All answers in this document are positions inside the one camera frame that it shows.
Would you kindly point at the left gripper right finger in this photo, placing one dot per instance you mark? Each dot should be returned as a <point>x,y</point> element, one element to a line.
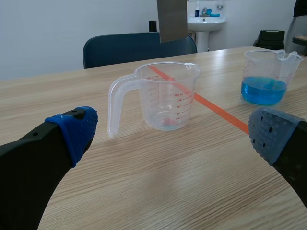
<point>275,136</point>

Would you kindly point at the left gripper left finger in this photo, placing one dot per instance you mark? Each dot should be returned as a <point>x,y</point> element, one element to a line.
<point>36,153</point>

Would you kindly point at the grey metal plate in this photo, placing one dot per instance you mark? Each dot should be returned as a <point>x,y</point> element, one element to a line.
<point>172,20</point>

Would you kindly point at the clear beaker with blue liquid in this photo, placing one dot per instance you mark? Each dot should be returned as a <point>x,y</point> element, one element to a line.
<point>266,81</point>

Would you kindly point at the empty clear plastic beaker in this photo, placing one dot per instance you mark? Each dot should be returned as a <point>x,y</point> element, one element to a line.
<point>163,95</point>

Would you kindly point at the black bin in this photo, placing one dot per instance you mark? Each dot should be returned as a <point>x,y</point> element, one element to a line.
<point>269,39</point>

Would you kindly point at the white wash basin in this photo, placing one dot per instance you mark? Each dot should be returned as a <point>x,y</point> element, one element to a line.
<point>206,24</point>

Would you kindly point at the dark blue chair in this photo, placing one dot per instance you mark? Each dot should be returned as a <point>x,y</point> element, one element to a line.
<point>134,49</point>

